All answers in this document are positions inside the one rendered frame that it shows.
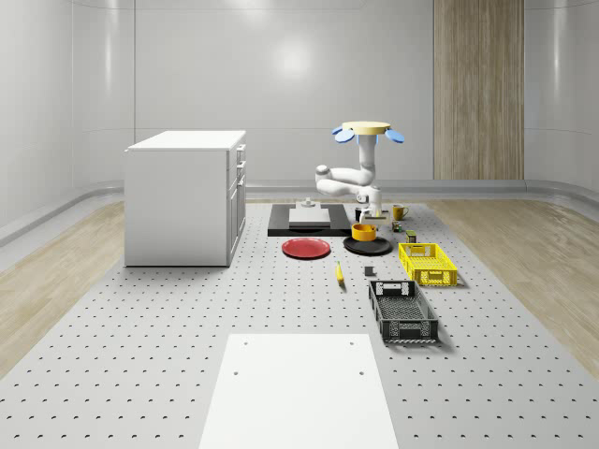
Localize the black plate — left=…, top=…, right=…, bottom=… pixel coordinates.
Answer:
left=343, top=235, right=393, bottom=256

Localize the white cabinet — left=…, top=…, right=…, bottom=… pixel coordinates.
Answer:
left=124, top=130, right=247, bottom=268

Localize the yellow basket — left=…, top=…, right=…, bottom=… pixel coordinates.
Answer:
left=398, top=242, right=460, bottom=287

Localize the white board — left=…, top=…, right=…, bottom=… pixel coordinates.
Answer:
left=198, top=333, right=400, bottom=449

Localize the red plate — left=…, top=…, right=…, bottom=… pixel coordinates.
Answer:
left=281, top=237, right=332, bottom=260

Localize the dark grey basket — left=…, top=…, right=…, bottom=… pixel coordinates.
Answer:
left=367, top=279, right=440, bottom=346

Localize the black stove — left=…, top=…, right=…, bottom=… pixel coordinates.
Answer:
left=267, top=197, right=352, bottom=238

